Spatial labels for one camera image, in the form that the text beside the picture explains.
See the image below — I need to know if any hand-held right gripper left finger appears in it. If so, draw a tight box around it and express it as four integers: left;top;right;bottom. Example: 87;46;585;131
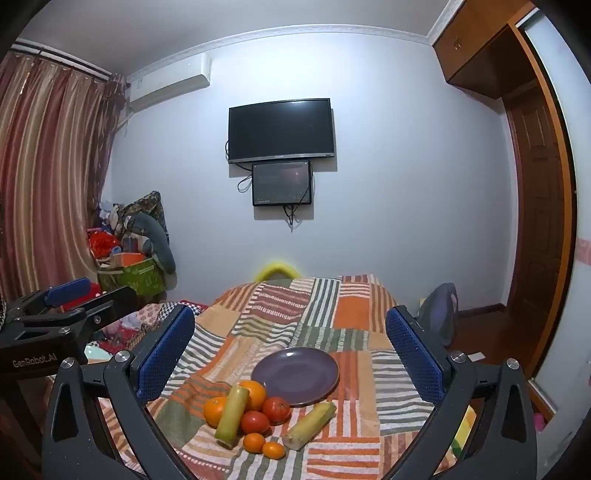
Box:
41;305;197;480

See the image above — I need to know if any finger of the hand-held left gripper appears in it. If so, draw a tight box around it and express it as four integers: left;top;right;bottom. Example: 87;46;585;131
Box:
16;285;139;344
4;277;93;319

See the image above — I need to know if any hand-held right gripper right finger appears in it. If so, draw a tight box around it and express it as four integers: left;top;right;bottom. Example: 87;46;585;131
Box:
385;305;539;480

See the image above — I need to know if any large orange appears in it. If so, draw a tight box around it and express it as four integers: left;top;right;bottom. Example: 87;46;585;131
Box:
204;396;229;428
238;379;267;412

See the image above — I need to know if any yellow banana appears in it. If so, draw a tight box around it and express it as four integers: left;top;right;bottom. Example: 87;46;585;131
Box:
215;385;250;440
283;401;337;449

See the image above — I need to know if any red tomato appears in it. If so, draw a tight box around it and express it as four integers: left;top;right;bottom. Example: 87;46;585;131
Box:
240;410;271;435
262;396;291;425

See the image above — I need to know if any purple plate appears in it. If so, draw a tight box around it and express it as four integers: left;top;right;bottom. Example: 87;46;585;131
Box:
252;347;340;408

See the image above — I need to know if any floral bedsheet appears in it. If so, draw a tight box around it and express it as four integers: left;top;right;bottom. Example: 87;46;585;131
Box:
88;309;155;365

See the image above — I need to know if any green storage box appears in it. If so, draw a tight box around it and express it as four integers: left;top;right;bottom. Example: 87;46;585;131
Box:
97;256;168;301

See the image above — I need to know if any grey backpack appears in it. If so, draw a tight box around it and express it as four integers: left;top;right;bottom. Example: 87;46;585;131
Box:
418;282;460;347

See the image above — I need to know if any checkered cloth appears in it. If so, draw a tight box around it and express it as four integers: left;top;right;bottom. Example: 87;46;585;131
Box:
157;300;208;317

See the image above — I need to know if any red bag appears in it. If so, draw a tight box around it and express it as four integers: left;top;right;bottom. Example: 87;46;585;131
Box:
88;228;118;259

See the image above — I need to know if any yellow printed cloth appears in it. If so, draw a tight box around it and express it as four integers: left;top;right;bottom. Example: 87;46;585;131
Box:
450;404;477;457

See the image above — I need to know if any striped patchwork blanket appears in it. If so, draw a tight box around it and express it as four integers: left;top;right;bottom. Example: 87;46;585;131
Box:
46;274;476;480

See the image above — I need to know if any dark patterned cushion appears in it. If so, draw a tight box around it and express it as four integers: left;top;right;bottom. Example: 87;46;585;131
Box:
117;191;169;245

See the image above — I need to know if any striped red curtain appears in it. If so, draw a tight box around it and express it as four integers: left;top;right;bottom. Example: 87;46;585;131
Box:
0;46;127;301

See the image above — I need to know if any yellow round object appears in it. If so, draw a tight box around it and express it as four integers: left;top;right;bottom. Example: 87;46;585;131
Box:
255;261;302;282

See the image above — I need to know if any brown wooden door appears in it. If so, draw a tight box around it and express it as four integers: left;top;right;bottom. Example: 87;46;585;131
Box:
505;88;570;377

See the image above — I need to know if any white air conditioner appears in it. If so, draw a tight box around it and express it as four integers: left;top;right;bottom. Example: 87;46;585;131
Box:
127;52;212;112

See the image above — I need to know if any wooden overhead cabinet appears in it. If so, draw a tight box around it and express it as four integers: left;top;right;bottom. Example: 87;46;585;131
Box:
431;0;539;100

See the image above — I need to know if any small black wall monitor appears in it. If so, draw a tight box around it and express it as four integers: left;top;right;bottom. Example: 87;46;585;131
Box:
252;159;313;207

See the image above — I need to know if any curtain rail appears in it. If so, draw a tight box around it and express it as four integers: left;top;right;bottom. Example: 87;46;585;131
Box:
9;39;127;86

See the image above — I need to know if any black wall television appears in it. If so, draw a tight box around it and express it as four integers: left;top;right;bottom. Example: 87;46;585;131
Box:
228;98;336;164

